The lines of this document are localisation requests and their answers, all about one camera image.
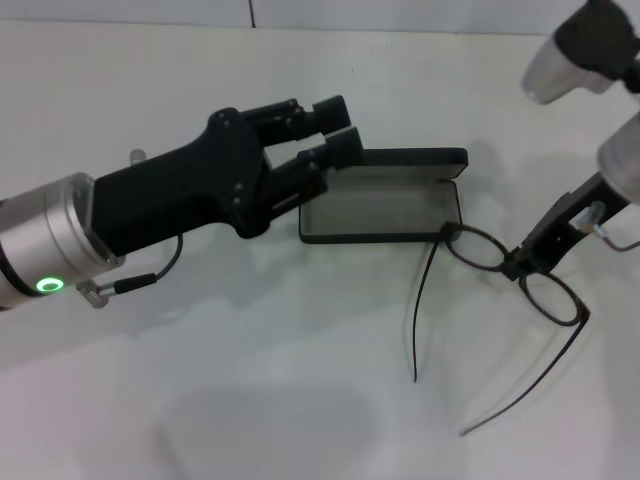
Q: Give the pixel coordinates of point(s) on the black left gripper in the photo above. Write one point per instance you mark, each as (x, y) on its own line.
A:
(190, 190)

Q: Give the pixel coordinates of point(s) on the black glasses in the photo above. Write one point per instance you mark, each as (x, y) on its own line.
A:
(450, 231)

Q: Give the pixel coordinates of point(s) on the black glasses case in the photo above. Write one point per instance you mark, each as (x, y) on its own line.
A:
(380, 215)

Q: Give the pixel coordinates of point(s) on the silver wrist connector stub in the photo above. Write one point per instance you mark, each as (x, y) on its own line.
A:
(137, 156)

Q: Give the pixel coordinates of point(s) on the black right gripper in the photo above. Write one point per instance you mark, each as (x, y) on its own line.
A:
(565, 230)

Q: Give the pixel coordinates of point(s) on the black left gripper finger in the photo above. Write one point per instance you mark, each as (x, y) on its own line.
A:
(330, 112)
(345, 147)

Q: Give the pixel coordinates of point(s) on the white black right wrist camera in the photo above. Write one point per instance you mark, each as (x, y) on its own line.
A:
(560, 70)

